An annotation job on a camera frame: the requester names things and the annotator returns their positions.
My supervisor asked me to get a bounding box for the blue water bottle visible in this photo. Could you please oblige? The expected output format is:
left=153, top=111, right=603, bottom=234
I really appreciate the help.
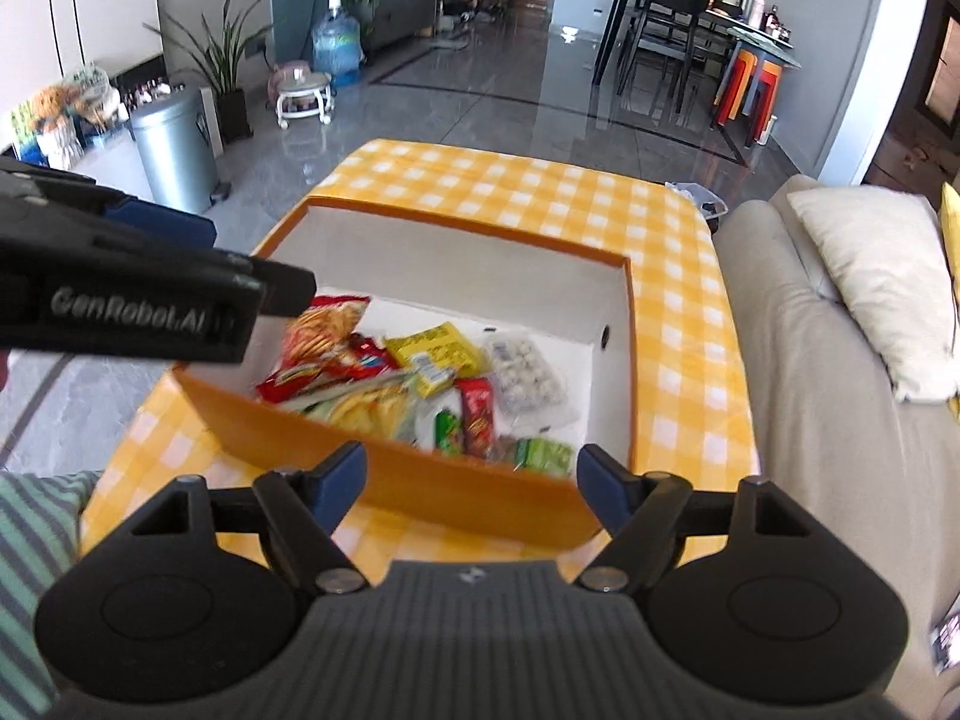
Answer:
left=311, top=0, right=367, bottom=87

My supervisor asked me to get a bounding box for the potted snake plant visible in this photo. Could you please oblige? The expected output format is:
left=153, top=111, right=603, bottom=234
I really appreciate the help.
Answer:
left=142, top=0, right=275, bottom=143

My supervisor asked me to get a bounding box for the yellow snack packet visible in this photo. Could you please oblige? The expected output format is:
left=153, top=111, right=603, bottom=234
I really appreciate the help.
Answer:
left=384, top=321, right=492, bottom=398

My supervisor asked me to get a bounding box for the red snack packet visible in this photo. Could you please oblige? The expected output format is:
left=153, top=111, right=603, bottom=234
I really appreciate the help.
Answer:
left=256, top=334, right=398, bottom=402

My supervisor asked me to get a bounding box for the white pillow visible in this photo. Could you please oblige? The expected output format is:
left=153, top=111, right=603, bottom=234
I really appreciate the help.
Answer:
left=787, top=187, right=960, bottom=404

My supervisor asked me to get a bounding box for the orange plastic stool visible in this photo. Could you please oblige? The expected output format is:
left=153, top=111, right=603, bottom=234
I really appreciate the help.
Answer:
left=712, top=49, right=758, bottom=128

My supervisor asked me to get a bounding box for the person's striped green clothing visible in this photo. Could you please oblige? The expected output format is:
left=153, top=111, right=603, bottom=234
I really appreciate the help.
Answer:
left=0, top=469, right=106, bottom=698

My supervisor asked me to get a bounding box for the green sausage packet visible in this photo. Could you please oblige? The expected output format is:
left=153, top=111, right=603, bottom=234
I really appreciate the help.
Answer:
left=433, top=406, right=466, bottom=455

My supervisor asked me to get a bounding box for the flower bouquet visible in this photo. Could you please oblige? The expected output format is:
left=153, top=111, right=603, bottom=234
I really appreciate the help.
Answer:
left=11, top=64, right=125, bottom=166

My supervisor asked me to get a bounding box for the white stool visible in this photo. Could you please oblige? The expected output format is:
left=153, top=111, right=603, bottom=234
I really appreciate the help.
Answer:
left=271, top=64, right=336, bottom=130

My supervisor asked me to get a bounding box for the silver trash can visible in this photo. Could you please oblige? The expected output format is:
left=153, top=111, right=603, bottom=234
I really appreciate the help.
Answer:
left=129, top=86, right=222, bottom=215

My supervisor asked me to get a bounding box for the red chocolate wafer bar packet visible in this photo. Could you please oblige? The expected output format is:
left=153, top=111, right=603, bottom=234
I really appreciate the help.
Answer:
left=454, top=377, right=500, bottom=458

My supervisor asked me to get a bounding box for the clear plastic bag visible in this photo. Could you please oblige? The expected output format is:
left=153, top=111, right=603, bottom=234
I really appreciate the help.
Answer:
left=664, top=181, right=730, bottom=230

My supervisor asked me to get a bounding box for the grey sofa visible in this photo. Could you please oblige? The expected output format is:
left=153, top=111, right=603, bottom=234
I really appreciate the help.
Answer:
left=712, top=174, right=960, bottom=720

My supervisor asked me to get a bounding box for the orange cardboard box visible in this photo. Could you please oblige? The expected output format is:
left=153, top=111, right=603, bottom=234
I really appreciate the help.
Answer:
left=174, top=196, right=638, bottom=550

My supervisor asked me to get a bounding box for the green snack packet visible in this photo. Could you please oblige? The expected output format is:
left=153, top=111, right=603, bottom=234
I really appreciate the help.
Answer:
left=510, top=436, right=577, bottom=477

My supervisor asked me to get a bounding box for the red shrimp stick snack bag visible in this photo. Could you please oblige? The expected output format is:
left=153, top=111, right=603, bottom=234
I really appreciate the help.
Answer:
left=281, top=296, right=372, bottom=372

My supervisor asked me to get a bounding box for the clear packet of white balls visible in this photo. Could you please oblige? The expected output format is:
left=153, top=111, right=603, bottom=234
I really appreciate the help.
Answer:
left=484, top=334, right=567, bottom=415

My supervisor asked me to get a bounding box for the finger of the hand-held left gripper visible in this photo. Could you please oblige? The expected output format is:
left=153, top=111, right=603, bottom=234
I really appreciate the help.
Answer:
left=0, top=157, right=216, bottom=250
left=0, top=191, right=317, bottom=316

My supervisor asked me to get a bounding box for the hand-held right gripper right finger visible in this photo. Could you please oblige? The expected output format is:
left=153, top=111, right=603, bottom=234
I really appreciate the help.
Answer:
left=577, top=444, right=815, bottom=592

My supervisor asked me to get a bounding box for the dark wooden cabinet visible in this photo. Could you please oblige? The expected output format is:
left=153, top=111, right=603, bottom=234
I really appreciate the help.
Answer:
left=862, top=0, right=960, bottom=188

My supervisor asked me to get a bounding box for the glass dining table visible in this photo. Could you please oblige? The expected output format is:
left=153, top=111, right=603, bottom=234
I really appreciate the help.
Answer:
left=592, top=0, right=803, bottom=128

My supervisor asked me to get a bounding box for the yellow pillow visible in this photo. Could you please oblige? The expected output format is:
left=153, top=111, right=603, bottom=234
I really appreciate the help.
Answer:
left=937, top=181, right=960, bottom=421

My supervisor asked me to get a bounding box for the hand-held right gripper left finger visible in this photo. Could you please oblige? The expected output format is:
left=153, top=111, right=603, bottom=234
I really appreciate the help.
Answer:
left=135, top=441, right=370, bottom=593

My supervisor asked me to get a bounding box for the yellow green chips bag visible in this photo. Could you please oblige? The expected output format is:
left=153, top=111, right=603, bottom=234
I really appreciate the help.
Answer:
left=285, top=379, right=421, bottom=443

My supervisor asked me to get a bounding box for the red plastic stool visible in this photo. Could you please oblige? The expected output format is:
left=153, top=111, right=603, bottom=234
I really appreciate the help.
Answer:
left=746, top=60, right=785, bottom=147

